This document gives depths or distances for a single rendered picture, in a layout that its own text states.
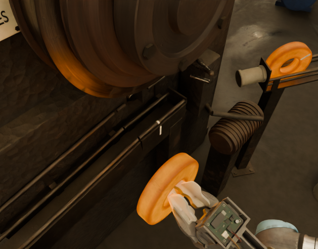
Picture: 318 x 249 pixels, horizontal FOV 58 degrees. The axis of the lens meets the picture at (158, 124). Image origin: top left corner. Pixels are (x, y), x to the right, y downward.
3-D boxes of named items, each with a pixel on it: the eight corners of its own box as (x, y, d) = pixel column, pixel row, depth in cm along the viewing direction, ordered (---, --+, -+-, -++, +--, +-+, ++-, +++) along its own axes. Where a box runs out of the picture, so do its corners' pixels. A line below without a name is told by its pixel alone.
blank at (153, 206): (129, 198, 49) (143, 211, 48) (186, 138, 55) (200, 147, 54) (141, 223, 62) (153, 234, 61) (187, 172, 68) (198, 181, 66)
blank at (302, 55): (271, 83, 109) (275, 89, 107) (257, 60, 98) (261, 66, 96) (311, 59, 103) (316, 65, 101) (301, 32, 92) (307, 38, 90)
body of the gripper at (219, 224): (226, 192, 50) (279, 245, 48) (208, 202, 58) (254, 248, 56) (198, 225, 47) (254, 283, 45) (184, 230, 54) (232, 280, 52)
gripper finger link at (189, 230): (185, 195, 55) (219, 230, 53) (182, 197, 56) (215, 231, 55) (168, 213, 53) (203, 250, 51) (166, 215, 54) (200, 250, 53)
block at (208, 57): (175, 103, 107) (179, 51, 88) (189, 92, 111) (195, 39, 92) (198, 118, 103) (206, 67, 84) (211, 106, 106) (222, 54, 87)
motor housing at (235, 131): (193, 187, 147) (207, 123, 105) (219, 160, 157) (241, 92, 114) (214, 204, 142) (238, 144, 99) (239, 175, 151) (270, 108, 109)
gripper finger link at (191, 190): (182, 160, 53) (219, 197, 51) (175, 170, 58) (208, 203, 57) (171, 172, 52) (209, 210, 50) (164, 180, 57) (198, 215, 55)
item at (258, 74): (234, 79, 104) (236, 66, 100) (257, 73, 105) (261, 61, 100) (240, 91, 101) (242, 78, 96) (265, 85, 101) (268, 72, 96)
